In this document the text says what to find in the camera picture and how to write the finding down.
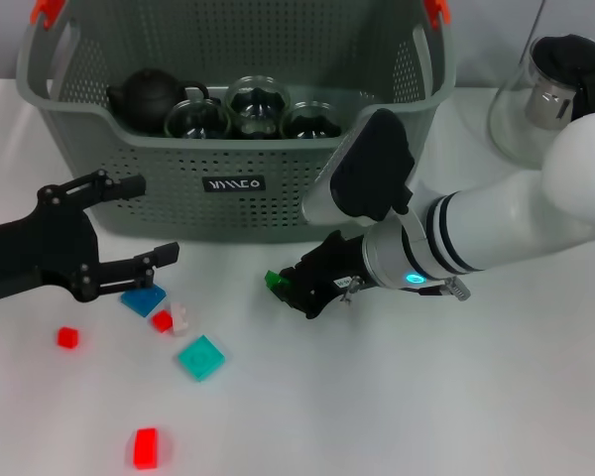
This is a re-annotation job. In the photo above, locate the glass carafe with black handle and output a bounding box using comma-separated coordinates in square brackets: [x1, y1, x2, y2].
[486, 33, 595, 166]

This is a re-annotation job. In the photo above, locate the bright red block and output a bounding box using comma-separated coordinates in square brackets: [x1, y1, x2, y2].
[130, 426, 160, 471]

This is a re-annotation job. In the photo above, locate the small red block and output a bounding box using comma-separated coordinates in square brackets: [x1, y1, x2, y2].
[57, 325, 80, 350]
[151, 309, 174, 334]

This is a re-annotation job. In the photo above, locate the black clay teapot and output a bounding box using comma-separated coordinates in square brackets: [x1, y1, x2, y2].
[106, 67, 210, 134]

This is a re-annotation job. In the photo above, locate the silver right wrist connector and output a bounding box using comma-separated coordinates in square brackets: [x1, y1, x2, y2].
[339, 276, 363, 304]

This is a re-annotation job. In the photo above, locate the orange bin handle clip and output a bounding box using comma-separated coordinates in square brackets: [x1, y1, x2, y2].
[31, 0, 66, 29]
[422, 0, 451, 26]

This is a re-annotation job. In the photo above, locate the glass teacup with black base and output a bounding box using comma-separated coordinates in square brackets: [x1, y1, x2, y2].
[225, 74, 292, 141]
[279, 101, 342, 141]
[163, 97, 232, 141]

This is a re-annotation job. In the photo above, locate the green toy block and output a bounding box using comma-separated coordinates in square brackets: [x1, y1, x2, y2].
[264, 269, 292, 291]

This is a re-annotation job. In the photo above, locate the teal square block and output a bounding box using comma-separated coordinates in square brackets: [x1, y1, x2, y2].
[177, 335, 227, 383]

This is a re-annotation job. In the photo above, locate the small white block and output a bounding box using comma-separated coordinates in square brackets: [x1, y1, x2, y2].
[171, 301, 192, 338]

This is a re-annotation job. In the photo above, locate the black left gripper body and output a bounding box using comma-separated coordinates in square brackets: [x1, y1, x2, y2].
[0, 183, 101, 304]

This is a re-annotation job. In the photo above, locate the grey perforated storage bin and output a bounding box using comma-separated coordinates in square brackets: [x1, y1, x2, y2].
[14, 0, 457, 244]

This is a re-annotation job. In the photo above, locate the blue square block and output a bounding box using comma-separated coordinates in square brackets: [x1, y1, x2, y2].
[120, 285, 169, 318]

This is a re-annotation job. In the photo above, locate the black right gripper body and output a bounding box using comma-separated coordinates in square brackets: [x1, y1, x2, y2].
[299, 230, 374, 321]

